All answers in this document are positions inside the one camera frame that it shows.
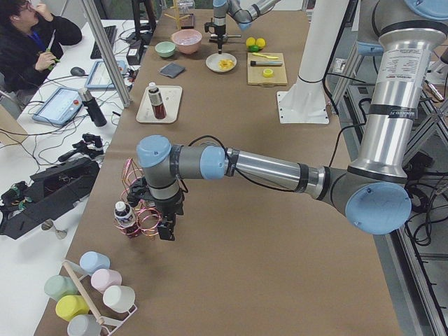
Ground yellow cup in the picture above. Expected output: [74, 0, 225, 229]
[55, 295, 90, 322]

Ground white cup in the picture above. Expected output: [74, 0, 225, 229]
[102, 285, 136, 313]

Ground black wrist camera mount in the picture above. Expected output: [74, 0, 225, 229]
[127, 176, 155, 208]

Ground dark tea bottle on tray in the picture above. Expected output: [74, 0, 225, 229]
[148, 82, 167, 120]

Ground teach pendant tablet near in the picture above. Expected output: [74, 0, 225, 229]
[32, 87, 82, 126]

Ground wooden mug tree stand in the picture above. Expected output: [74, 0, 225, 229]
[165, 0, 195, 30]

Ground black keyboard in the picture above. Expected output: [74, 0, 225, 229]
[90, 24, 118, 60]

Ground seated person black jacket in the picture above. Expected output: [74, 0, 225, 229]
[1, 1, 82, 92]

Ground white cup rack wooden handle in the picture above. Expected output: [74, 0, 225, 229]
[62, 260, 138, 335]

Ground bamboo cutting board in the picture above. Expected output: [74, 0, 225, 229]
[246, 52, 288, 86]

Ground lower yellow lemon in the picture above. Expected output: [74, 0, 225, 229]
[246, 36, 256, 48]

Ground pink bowl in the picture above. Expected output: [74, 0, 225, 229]
[171, 29, 202, 55]

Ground grey computer mouse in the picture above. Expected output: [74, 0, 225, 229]
[70, 66, 86, 77]

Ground teach pendant tablet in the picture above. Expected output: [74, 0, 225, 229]
[85, 60, 115, 90]
[32, 87, 82, 126]

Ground copper wire bottle rack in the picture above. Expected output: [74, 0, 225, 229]
[114, 157, 162, 240]

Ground green bowl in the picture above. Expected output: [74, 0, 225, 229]
[155, 41, 176, 58]

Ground black thermos bottle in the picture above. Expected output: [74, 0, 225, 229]
[78, 87, 107, 127]

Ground upper yellow lemon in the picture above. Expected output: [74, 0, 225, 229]
[255, 38, 267, 50]

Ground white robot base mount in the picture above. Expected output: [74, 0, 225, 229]
[277, 0, 349, 125]

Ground black equipment case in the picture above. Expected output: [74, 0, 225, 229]
[1, 157, 99, 239]

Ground grey cup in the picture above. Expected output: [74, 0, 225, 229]
[67, 314, 102, 336]

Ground white plate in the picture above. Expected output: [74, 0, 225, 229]
[206, 53, 237, 73]

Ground green cup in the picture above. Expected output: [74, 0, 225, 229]
[44, 275, 78, 302]

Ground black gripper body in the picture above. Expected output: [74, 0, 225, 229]
[154, 190, 185, 227]
[204, 22, 226, 43]

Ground yellow plastic knife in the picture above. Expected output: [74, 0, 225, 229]
[251, 52, 279, 60]

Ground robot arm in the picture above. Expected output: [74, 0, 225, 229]
[127, 1, 447, 240]
[204, 0, 279, 54]

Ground cream rabbit tray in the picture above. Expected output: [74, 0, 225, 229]
[136, 85, 183, 124]

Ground teach pendant tablet far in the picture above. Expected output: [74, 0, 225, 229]
[85, 60, 115, 90]

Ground clear ice cubes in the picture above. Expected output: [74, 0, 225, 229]
[174, 31, 201, 46]

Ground dark tea bottle in rack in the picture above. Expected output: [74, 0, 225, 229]
[114, 201, 141, 238]

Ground yellow lemon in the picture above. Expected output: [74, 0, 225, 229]
[246, 36, 256, 48]
[255, 38, 267, 50]

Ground green lime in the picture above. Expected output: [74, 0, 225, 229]
[248, 45, 260, 53]

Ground lemon half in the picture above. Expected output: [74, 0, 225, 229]
[262, 69, 274, 78]

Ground grey folded cloth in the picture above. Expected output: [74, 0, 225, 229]
[159, 62, 186, 78]

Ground blue cup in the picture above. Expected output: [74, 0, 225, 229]
[79, 251, 111, 275]

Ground steel muddler black tip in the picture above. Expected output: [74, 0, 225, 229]
[249, 60, 283, 67]

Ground pink cup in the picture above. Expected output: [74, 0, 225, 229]
[90, 269, 123, 293]

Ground aluminium frame post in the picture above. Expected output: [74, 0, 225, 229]
[80, 0, 131, 108]

